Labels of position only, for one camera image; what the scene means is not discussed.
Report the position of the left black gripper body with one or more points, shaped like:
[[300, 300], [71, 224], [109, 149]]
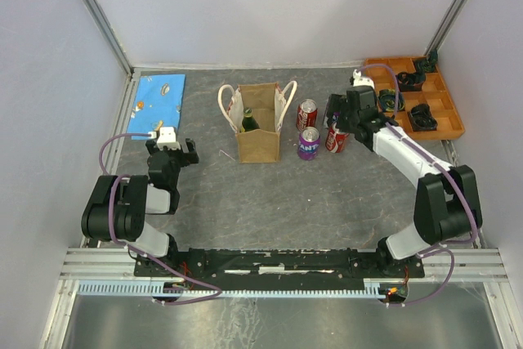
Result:
[[180, 158]]

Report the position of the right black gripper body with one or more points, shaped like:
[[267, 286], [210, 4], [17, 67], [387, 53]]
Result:
[[349, 120]]

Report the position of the purple Fanta can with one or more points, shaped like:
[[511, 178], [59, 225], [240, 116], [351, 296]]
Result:
[[330, 118], [308, 143]]

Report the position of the red Coca-Cola can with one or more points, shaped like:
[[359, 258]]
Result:
[[306, 114], [336, 139]]

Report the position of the burlap canvas bag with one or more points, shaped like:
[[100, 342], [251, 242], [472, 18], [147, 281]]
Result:
[[269, 104]]

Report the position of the green glass bottle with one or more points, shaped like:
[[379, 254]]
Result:
[[249, 123]]

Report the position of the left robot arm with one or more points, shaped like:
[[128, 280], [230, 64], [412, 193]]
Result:
[[117, 210]]

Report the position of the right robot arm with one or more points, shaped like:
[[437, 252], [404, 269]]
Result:
[[447, 208]]

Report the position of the blue yellow rolled sock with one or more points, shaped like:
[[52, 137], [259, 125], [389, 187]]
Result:
[[388, 101]]

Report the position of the orange compartment tray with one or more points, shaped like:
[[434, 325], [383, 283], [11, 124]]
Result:
[[434, 93]]

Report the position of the dark rolled sock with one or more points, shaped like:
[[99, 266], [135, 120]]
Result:
[[410, 82]]

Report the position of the black rolled sock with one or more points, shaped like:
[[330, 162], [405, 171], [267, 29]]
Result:
[[421, 118]]

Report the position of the blue patterned cloth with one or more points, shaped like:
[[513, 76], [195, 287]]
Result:
[[157, 103]]

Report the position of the teal rolled sock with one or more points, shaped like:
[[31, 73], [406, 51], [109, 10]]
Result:
[[427, 64]]

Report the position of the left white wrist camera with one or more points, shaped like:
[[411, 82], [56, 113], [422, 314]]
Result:
[[165, 138]]

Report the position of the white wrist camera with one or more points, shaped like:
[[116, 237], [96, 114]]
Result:
[[165, 138], [360, 80]]

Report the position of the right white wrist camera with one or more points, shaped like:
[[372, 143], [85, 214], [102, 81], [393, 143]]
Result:
[[360, 80]]

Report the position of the aluminium frame rail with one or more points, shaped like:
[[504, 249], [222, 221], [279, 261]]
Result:
[[470, 266]]

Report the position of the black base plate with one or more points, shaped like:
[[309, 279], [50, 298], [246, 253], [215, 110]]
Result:
[[279, 270]]

